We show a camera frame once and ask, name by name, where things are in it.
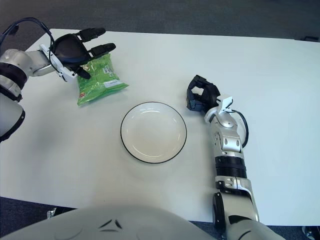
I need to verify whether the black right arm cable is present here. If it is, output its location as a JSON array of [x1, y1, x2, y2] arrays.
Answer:
[[233, 109, 250, 148]]

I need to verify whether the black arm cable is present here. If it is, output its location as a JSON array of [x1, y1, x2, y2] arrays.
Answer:
[[233, 109, 250, 148], [0, 16, 57, 73]]

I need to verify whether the white plate with black rim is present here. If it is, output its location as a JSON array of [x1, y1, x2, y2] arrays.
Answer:
[[120, 101, 188, 165]]

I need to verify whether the grey robot torso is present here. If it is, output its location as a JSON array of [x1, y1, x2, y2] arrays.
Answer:
[[0, 205, 221, 240]]

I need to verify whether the chair caster wheel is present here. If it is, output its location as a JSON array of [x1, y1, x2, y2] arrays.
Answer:
[[301, 226, 320, 240]]

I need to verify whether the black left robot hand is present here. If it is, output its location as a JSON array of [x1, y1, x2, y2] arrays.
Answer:
[[53, 27, 117, 80]]

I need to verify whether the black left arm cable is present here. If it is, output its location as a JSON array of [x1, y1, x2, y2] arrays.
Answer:
[[0, 16, 57, 73]]

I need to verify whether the green snack bag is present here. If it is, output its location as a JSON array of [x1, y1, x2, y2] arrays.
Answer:
[[75, 53, 130, 107]]

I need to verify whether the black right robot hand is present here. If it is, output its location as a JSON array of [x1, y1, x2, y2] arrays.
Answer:
[[185, 74, 222, 112]]

